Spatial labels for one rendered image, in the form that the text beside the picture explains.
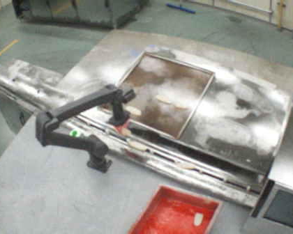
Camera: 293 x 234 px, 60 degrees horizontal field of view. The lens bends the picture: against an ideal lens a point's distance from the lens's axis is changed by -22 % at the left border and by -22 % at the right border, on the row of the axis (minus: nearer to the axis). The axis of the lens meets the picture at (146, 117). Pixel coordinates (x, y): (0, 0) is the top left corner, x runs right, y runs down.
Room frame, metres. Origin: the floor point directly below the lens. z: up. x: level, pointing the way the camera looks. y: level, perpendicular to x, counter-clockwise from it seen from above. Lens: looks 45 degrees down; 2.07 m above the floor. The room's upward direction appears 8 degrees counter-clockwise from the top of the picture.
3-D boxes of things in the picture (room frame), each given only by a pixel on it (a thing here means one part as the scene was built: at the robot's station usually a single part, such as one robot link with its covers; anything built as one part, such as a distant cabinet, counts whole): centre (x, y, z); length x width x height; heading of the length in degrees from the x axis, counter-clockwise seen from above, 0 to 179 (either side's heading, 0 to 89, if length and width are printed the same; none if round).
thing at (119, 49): (1.49, -0.29, 0.41); 1.80 x 1.16 x 0.82; 59
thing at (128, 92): (1.12, 0.10, 1.14); 0.11 x 0.09 x 0.12; 128
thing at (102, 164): (0.98, 0.28, 0.86); 0.12 x 0.09 x 0.08; 59
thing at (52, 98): (1.77, 0.97, 0.89); 1.25 x 0.18 x 0.09; 51
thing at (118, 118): (1.09, 0.13, 1.04); 0.10 x 0.07 x 0.07; 141
